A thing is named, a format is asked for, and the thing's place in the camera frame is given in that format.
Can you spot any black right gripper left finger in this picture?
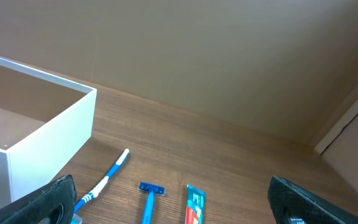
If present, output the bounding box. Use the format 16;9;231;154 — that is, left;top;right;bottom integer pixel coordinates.
0;175;76;224

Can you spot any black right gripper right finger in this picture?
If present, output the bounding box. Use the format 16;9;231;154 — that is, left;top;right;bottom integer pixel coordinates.
267;176;358;224

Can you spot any Colgate toothpaste tube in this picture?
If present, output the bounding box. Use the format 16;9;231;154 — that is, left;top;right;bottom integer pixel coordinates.
185;184;206;224

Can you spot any blue white toothbrush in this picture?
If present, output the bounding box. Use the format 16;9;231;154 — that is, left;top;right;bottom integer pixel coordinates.
70;149;130;224

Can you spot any white open cardboard box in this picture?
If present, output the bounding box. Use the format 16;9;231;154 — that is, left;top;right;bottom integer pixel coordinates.
0;57;97;208

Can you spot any blue disposable razor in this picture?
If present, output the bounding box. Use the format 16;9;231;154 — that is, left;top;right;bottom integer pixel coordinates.
139;182;165;224

